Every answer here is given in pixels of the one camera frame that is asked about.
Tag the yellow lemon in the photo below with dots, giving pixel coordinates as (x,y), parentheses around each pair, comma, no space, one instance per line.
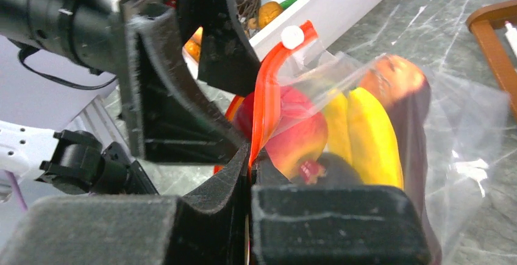
(268,12)

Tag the orange wooden shelf rack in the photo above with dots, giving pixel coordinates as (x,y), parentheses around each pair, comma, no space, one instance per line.
(483,24)

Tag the green chili pepper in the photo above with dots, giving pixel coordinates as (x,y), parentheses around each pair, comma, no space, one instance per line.
(287,3)

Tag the white plastic bin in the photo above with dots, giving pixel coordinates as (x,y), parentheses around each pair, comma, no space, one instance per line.
(330,18)

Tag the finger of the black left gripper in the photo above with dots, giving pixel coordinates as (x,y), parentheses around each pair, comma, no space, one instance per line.
(227,61)
(168,118)

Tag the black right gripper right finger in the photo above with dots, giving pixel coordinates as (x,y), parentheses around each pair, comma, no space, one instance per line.
(302,224)

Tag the clear zip bag orange zipper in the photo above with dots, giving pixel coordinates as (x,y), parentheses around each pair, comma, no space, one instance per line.
(463,128)

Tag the red apple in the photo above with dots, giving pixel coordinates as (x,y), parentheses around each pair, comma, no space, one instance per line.
(298,141)

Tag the yellow banana bunch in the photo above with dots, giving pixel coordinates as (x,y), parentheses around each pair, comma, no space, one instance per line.
(361,133)

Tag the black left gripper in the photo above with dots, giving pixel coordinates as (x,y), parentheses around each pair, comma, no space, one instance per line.
(79,30)

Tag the longan cluster on twig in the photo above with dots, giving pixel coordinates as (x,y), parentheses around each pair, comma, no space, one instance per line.
(250,17)

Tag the orange fruit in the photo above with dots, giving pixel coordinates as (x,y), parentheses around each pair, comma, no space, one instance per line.
(193,45)

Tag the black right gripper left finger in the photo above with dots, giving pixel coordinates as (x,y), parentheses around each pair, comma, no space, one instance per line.
(205,226)

